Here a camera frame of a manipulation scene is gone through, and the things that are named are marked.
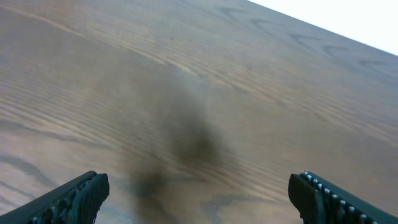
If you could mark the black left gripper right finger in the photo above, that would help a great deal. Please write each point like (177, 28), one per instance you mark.
(318, 201)

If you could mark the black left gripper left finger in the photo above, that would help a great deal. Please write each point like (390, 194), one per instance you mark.
(76, 202)

